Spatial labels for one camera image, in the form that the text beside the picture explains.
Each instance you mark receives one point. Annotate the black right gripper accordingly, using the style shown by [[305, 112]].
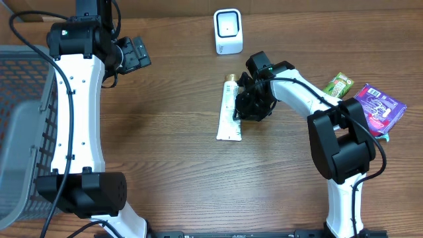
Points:
[[250, 113]]

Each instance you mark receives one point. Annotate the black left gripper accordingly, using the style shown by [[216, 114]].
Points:
[[136, 60]]

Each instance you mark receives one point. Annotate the white tube with gold cap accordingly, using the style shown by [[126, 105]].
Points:
[[228, 128]]

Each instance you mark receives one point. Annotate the green yellow snack pouch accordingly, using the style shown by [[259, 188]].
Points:
[[339, 86]]

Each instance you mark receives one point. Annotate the purple sanitary pad pack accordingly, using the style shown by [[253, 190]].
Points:
[[381, 111]]

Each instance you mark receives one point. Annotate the teal wet wipes pack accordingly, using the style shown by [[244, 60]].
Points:
[[383, 137]]

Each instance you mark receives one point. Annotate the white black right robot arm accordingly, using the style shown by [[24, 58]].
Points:
[[340, 142]]

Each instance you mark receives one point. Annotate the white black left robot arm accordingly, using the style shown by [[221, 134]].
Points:
[[85, 50]]

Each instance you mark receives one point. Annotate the white barcode scanner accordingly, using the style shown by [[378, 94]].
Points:
[[228, 31]]

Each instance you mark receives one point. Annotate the dark grey plastic basket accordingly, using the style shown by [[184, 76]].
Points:
[[28, 132]]

